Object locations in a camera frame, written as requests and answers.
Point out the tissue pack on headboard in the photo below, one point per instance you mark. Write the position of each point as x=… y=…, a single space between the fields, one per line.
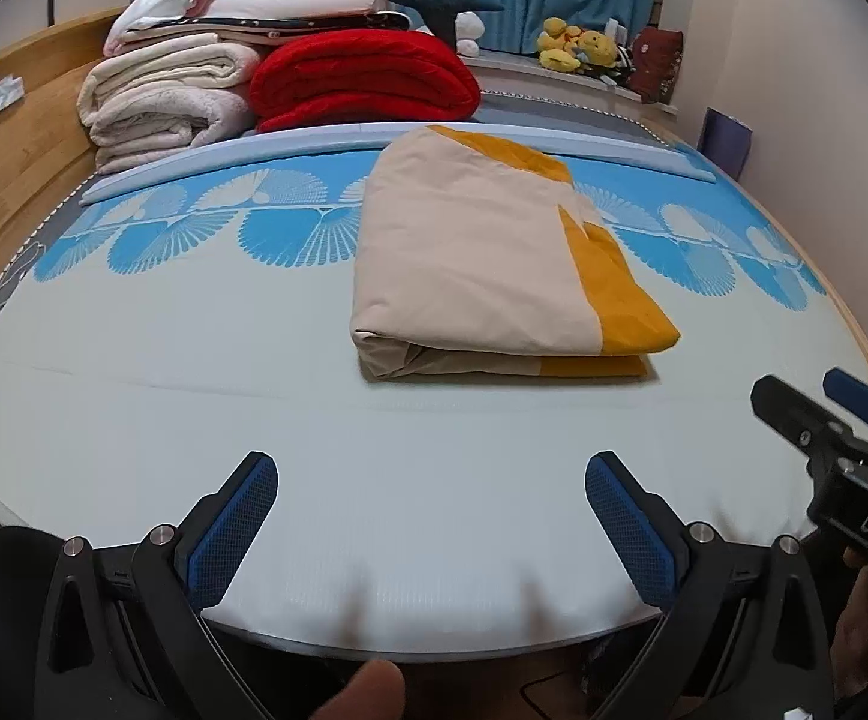
x=12 y=91

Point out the red fluffy blanket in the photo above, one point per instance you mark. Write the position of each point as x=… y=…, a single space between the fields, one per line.
x=361 y=75

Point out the wooden bed frame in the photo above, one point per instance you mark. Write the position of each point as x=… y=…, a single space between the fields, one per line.
x=44 y=152

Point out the white plush toy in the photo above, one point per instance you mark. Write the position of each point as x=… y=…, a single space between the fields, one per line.
x=463 y=36

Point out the person's left hand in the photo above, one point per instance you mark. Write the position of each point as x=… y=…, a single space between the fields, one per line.
x=376 y=692

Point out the cream folded quilt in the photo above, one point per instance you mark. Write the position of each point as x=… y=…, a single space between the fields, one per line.
x=156 y=101

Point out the white windowsill ledge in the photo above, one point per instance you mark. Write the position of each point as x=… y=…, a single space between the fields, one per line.
x=510 y=73

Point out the blue patterned bed sheet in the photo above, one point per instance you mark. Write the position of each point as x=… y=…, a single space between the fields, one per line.
x=170 y=332

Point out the person's right hand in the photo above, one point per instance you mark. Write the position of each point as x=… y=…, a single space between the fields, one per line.
x=849 y=651

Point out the yellow plush bear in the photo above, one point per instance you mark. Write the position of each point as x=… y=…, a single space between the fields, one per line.
x=570 y=49

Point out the beige and mustard garment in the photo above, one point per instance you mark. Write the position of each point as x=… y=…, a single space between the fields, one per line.
x=477 y=255

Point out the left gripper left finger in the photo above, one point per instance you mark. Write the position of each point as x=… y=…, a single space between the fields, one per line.
x=219 y=529

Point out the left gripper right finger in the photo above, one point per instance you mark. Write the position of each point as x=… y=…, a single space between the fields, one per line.
x=643 y=530

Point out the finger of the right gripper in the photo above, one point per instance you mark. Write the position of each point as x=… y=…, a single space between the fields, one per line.
x=847 y=391
x=802 y=422

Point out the white folded bedding stack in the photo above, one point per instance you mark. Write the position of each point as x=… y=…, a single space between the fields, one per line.
x=270 y=21

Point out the dark red embroidered cushion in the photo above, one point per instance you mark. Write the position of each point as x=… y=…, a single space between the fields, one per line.
x=656 y=60

